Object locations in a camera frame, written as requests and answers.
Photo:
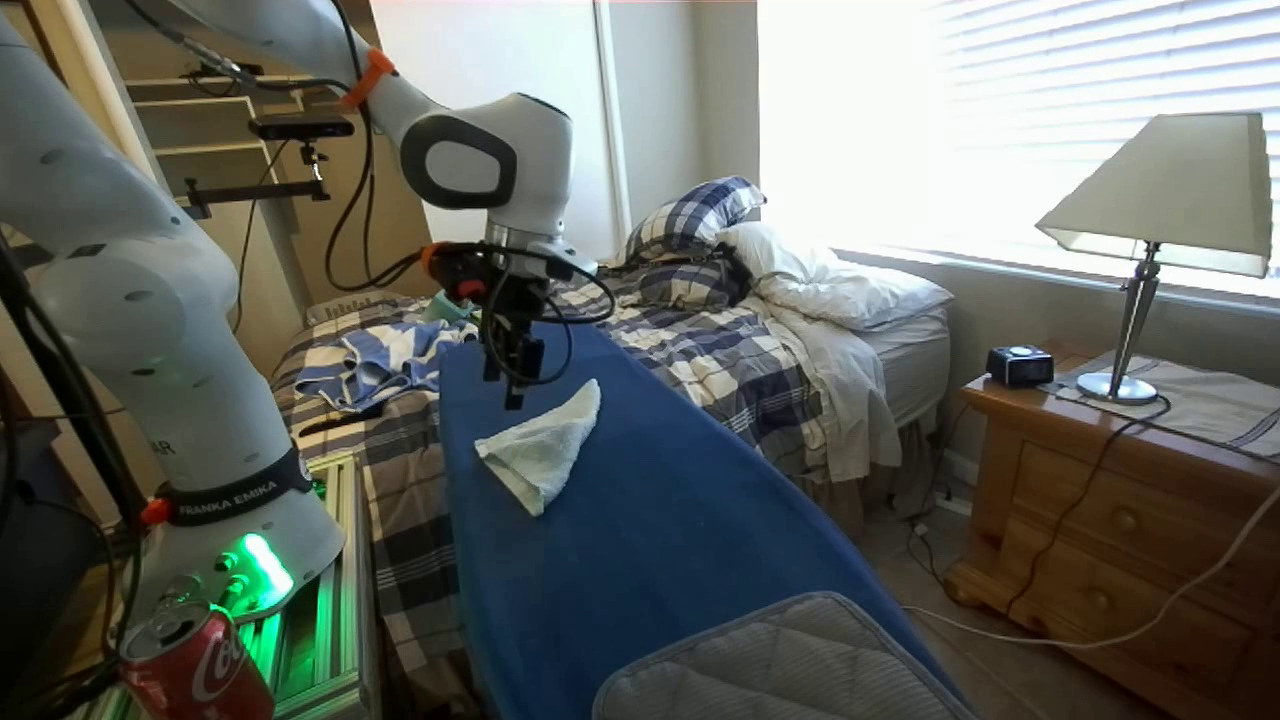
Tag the blue white garment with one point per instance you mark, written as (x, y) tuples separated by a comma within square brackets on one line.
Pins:
[(380, 366)]

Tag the white terry towel cloth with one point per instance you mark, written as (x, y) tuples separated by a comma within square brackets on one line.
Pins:
[(546, 447)]

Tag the red cola can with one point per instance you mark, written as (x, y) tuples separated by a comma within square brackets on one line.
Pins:
[(201, 673)]

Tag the grey quilted iron rest pad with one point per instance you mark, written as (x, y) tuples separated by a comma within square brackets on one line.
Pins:
[(784, 665)]

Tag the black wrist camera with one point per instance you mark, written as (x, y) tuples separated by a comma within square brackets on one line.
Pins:
[(456, 271)]

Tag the white window blinds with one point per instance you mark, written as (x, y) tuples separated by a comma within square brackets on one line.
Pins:
[(1067, 122)]

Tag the papers on nightstand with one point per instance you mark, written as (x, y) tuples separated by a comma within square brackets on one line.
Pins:
[(1184, 403)]

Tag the beige shelf unit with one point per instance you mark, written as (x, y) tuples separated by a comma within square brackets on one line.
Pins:
[(201, 125)]

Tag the table lamp with cream shade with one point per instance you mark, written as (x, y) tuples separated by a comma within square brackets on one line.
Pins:
[(1175, 182)]

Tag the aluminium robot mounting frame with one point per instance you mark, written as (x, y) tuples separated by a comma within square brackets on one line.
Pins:
[(325, 614)]

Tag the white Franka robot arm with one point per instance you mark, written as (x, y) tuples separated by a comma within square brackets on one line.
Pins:
[(132, 307)]

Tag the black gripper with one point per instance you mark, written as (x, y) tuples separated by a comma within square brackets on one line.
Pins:
[(515, 309)]

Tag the wooden nightstand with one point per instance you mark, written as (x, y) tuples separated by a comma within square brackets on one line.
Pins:
[(1135, 532)]

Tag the white pillow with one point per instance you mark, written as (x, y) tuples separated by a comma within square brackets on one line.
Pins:
[(843, 284)]

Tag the plaid pillow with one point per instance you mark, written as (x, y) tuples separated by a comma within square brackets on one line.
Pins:
[(702, 212)]

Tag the blue ironing board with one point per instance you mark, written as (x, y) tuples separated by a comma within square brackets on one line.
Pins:
[(643, 574)]

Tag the small black alarm clock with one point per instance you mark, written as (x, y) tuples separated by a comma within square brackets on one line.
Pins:
[(1022, 366)]

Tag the bed with plaid bedspread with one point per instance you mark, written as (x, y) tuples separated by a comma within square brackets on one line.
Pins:
[(763, 374)]

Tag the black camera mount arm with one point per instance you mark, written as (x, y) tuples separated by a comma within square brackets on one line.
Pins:
[(287, 129)]

